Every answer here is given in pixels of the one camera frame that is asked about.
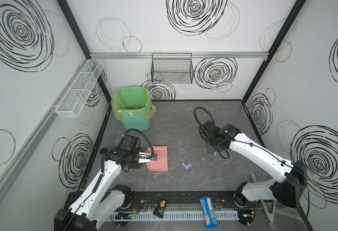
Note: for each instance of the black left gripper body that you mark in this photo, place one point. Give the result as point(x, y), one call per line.
point(136, 158)

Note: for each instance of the blue snack packet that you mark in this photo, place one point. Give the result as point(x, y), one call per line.
point(208, 212)

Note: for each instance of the black corner frame post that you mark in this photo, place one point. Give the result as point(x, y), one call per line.
point(297, 7)

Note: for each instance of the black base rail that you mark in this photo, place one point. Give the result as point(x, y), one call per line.
point(227, 199)

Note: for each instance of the pink plastic dustpan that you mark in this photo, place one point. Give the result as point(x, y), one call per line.
point(161, 163)

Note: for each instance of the white slotted cable duct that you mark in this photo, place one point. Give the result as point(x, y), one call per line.
point(172, 216)

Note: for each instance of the green kitchen tongs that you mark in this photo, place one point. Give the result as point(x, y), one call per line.
point(268, 208)

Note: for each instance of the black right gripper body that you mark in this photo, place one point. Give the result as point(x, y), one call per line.
point(212, 146)

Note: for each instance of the black snack packet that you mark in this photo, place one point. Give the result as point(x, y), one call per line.
point(160, 207)

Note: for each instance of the green bin with bag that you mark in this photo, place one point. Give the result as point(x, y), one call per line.
point(133, 107)

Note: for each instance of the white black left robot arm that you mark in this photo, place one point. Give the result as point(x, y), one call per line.
point(97, 202)

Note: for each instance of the clear acrylic wall shelf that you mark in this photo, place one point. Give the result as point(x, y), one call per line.
point(82, 85)

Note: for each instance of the small purple scrap front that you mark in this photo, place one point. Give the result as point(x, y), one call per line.
point(186, 166)

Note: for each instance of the black wire wall basket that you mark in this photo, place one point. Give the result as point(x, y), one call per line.
point(173, 68)

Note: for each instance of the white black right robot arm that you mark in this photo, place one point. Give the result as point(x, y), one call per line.
point(288, 178)

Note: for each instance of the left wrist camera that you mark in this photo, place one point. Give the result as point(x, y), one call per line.
point(146, 157)

